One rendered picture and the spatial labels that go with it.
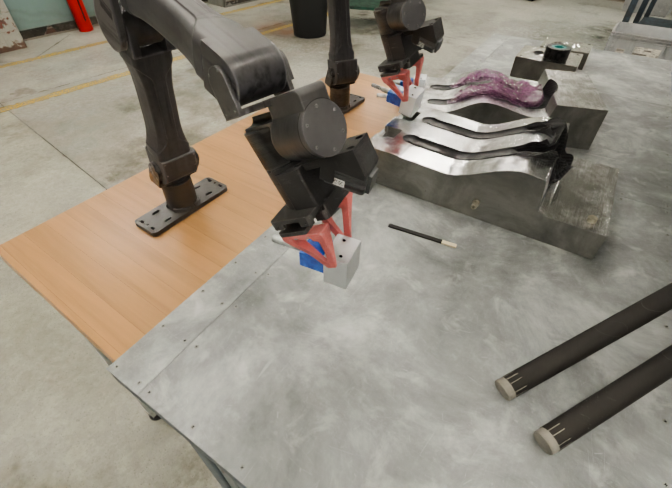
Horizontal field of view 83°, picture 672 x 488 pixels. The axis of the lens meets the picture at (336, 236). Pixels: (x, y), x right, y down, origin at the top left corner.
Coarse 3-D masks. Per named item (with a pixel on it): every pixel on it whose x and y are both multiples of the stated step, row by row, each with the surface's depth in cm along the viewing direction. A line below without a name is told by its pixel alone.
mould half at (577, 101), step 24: (552, 72) 112; (576, 72) 112; (432, 96) 112; (480, 96) 103; (552, 96) 100; (576, 96) 99; (600, 96) 99; (480, 120) 103; (504, 120) 101; (576, 120) 96; (600, 120) 95; (576, 144) 100
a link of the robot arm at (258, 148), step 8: (256, 120) 44; (264, 120) 43; (248, 128) 44; (256, 128) 42; (264, 128) 41; (248, 136) 43; (256, 136) 42; (264, 136) 42; (256, 144) 43; (264, 144) 42; (272, 144) 42; (256, 152) 44; (264, 152) 43; (272, 152) 43; (264, 160) 44; (272, 160) 43; (280, 160) 43; (288, 160) 43; (264, 168) 46; (272, 168) 44
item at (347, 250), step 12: (276, 240) 57; (336, 240) 53; (348, 240) 53; (300, 252) 53; (324, 252) 53; (336, 252) 52; (348, 252) 52; (300, 264) 55; (312, 264) 54; (348, 264) 51; (324, 276) 54; (336, 276) 53; (348, 276) 53
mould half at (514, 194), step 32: (416, 128) 90; (480, 128) 92; (384, 160) 84; (416, 160) 81; (448, 160) 81; (480, 160) 78; (512, 160) 73; (544, 160) 72; (576, 160) 86; (416, 192) 84; (448, 192) 80; (480, 192) 76; (512, 192) 72; (544, 192) 73; (576, 192) 77; (608, 192) 77; (512, 224) 76; (544, 224) 72; (576, 224) 70; (608, 224) 70
